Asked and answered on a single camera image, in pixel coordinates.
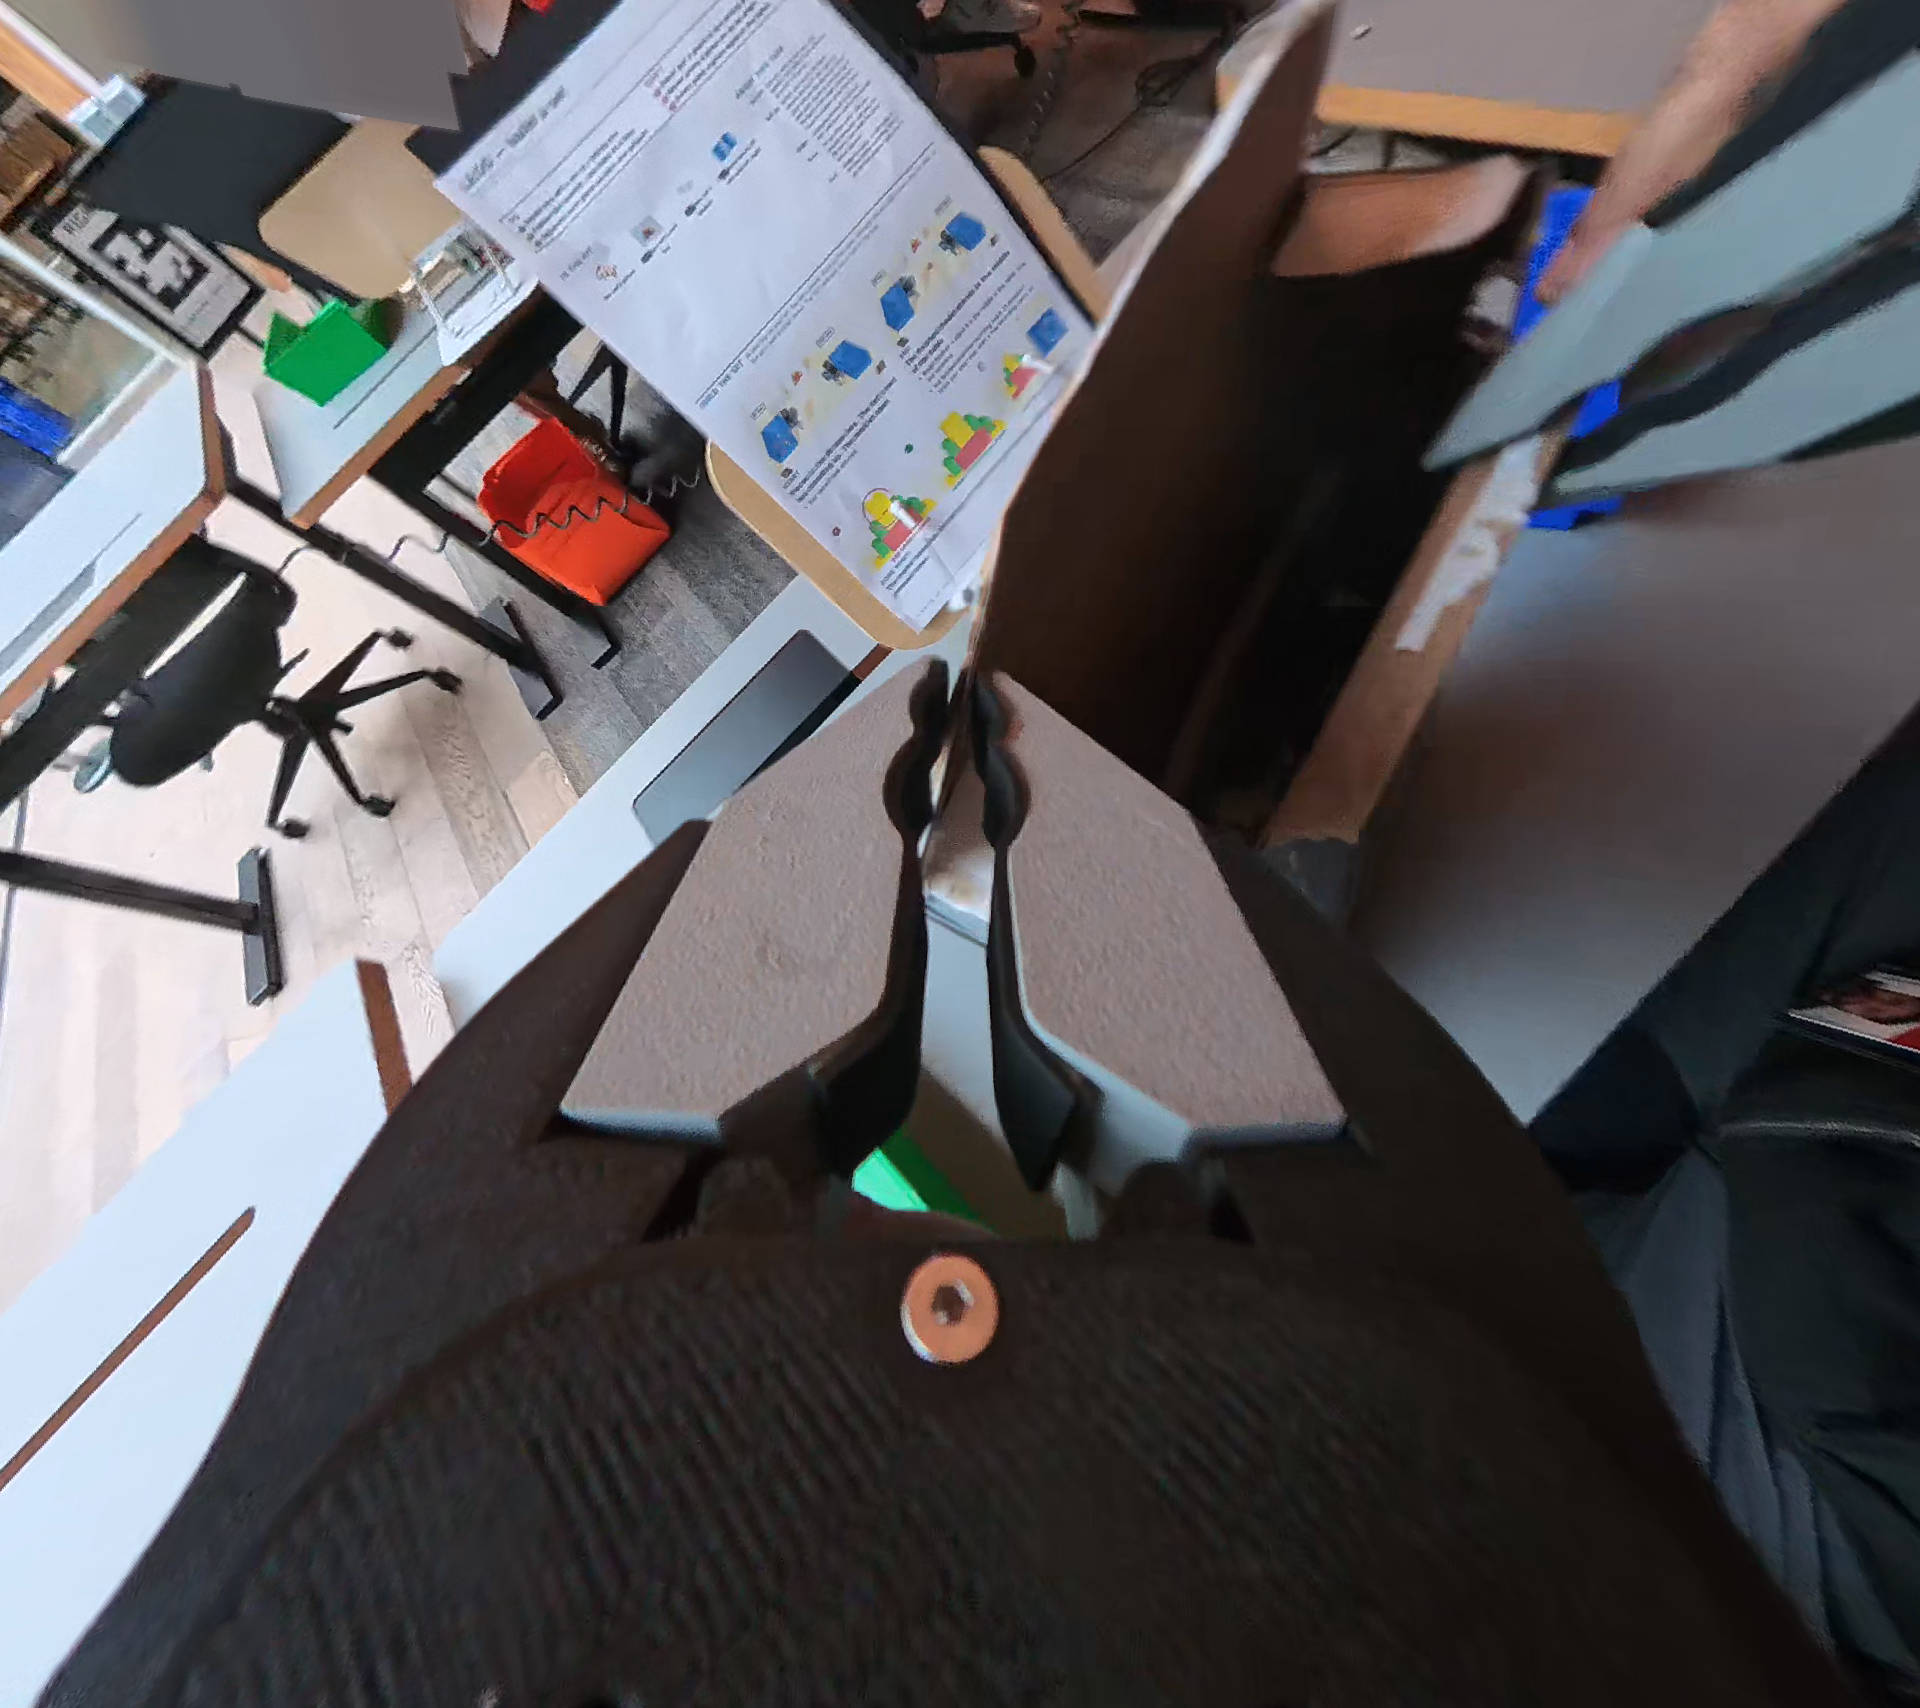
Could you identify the green lego brick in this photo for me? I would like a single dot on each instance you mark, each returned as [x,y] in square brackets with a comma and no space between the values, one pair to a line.
[901,1176]

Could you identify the black office chair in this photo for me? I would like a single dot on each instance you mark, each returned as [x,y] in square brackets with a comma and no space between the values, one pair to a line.
[195,674]

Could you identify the grey desk with black legs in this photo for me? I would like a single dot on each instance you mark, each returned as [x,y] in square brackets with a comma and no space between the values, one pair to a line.
[346,432]

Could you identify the person's right forearm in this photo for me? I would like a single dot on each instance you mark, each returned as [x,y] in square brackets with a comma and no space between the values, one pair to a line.
[1756,43]

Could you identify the brown cardboard box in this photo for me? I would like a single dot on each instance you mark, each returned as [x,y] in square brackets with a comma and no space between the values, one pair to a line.
[1200,463]

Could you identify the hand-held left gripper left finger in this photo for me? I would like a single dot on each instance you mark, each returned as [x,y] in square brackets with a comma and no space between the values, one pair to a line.
[749,942]

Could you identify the blue plastic bin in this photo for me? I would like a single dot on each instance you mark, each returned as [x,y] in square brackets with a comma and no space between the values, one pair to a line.
[1562,267]

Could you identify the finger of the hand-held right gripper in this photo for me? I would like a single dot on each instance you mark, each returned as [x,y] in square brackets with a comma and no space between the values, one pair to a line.
[1800,403]
[1725,237]

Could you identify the orange plastic bin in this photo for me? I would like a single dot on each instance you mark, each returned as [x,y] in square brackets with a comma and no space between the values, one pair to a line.
[577,523]

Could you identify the black and white marker board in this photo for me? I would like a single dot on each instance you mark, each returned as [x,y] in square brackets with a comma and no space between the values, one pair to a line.
[151,262]

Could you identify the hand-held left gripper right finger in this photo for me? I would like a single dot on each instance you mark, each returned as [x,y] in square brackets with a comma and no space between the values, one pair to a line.
[1155,973]

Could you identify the person's dark trousers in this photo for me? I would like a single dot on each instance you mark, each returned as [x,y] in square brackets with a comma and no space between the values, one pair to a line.
[1800,1288]

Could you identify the green plastic bin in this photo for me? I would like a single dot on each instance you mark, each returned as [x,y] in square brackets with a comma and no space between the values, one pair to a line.
[321,350]

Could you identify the printed instruction sheet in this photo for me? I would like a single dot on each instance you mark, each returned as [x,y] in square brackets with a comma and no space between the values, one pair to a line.
[779,237]

